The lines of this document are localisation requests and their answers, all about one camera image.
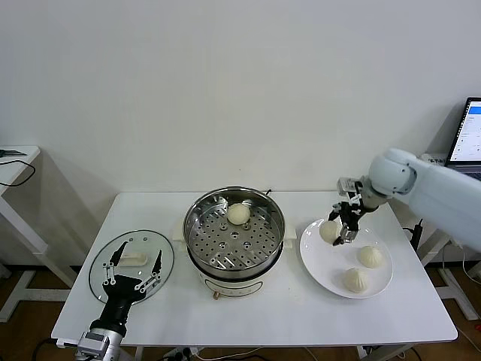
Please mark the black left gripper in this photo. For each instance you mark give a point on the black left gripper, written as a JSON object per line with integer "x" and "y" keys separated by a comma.
{"x": 120, "y": 297}

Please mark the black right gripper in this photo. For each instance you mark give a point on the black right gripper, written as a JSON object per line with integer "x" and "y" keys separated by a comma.
{"x": 351, "y": 218}

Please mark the round glass pot lid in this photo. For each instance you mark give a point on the round glass pot lid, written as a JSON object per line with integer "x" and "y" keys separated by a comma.
{"x": 131, "y": 259}

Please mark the white steamed baozi bun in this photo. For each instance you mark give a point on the white steamed baozi bun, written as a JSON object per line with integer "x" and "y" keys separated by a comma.
{"x": 328, "y": 232}
{"x": 371, "y": 257}
{"x": 355, "y": 281}
{"x": 238, "y": 214}

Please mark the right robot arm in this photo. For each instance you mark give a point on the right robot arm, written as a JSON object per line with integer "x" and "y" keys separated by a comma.
{"x": 432, "y": 188}

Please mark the perforated steel steamer basket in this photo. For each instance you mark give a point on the perforated steel steamer basket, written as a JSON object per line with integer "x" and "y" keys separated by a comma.
{"x": 240, "y": 248}

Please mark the white round plate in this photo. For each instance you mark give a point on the white round plate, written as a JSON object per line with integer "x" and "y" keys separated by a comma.
{"x": 323, "y": 270}

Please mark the black power adapter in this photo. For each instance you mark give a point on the black power adapter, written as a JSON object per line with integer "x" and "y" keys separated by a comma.
{"x": 416, "y": 233}

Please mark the white power strip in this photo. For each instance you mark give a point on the white power strip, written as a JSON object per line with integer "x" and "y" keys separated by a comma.
{"x": 184, "y": 352}

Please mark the white electric cooker base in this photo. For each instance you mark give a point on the white electric cooker base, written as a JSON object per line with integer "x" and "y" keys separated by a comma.
{"x": 233, "y": 287}

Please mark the white side table with laptop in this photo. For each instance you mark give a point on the white side table with laptop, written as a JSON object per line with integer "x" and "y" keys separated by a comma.
{"x": 451, "y": 286}

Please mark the grey open laptop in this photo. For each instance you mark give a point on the grey open laptop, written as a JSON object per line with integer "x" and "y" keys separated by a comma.
{"x": 467, "y": 131}

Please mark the dark flat device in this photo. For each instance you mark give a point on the dark flat device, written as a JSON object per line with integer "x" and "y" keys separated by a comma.
{"x": 11, "y": 152}

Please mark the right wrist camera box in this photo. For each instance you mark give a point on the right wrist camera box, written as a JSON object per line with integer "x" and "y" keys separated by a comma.
{"x": 346, "y": 186}

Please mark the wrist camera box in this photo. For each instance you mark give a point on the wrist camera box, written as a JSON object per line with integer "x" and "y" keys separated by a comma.
{"x": 346, "y": 186}
{"x": 92, "y": 340}

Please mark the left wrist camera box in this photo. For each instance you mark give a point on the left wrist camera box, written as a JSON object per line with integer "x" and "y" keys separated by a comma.
{"x": 92, "y": 340}

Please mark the white wall power adapter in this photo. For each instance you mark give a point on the white wall power adapter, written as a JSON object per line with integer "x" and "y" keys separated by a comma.
{"x": 457, "y": 242}

